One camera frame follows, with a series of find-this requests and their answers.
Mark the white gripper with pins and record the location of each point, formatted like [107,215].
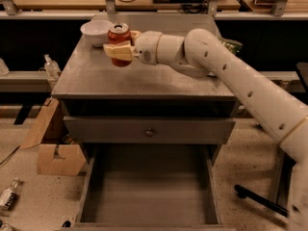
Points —
[146,47]

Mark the red coke can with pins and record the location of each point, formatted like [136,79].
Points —
[119,34]

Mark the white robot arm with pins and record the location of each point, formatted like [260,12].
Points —
[198,53]

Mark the grey drawer cabinet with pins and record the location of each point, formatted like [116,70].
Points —
[91,85]

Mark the closed grey top drawer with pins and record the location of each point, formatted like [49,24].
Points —
[101,129]

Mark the open grey middle drawer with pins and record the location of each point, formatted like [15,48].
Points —
[149,187]

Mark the white bowl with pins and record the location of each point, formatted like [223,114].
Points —
[96,31]

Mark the clear bottle on shelf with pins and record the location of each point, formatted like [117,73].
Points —
[51,67]

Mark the green chip bag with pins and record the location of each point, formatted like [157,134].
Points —
[232,45]

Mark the brown cardboard box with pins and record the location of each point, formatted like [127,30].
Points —
[58,153]

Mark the black chair base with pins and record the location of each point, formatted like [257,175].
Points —
[279,205]

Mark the clear bottle on floor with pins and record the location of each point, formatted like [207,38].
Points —
[9,195]

